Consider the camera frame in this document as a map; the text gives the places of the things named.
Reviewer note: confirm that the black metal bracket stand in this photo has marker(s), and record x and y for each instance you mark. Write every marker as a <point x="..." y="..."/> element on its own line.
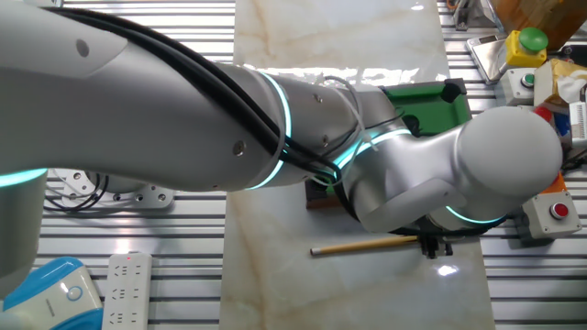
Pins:
<point x="464" y="16"/>

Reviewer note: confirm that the white ridged plastic item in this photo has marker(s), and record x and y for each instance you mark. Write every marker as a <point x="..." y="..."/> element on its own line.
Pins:
<point x="580" y="124"/>

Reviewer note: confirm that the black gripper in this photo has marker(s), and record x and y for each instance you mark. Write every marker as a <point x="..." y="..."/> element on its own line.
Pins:
<point x="435" y="235"/>

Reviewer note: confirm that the orange box with red button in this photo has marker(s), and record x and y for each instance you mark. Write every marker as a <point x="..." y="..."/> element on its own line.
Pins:
<point x="557" y="185"/>

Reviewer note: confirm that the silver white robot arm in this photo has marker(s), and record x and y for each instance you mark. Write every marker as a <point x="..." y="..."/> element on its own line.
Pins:
<point x="137" y="114"/>

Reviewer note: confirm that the white power strip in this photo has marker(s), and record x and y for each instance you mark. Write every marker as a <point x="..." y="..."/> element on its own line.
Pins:
<point x="127" y="293"/>

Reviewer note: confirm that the wooden pool cue black butt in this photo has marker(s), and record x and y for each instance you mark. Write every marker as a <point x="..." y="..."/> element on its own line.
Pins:
<point x="367" y="245"/>

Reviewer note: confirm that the brown box with white tissue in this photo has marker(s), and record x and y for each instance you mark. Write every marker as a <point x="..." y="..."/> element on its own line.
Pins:
<point x="550" y="78"/>

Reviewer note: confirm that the silver perforated mounting plate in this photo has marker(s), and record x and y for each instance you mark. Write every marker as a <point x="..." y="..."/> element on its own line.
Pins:
<point x="156" y="197"/>

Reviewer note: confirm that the green felt mini pool table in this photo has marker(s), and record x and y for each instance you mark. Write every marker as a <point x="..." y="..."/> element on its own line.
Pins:
<point x="426" y="110"/>

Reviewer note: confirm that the blue plastic item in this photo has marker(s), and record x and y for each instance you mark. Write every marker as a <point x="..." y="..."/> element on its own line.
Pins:
<point x="561" y="128"/>

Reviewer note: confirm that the grey box with green button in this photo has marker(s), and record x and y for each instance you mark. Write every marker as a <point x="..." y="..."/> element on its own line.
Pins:
<point x="516" y="89"/>

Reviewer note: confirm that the blue and white device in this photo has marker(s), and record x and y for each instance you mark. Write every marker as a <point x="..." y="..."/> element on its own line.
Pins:
<point x="41" y="298"/>

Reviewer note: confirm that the yellow box with green button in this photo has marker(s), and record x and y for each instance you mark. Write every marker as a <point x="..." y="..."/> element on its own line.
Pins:
<point x="523" y="52"/>

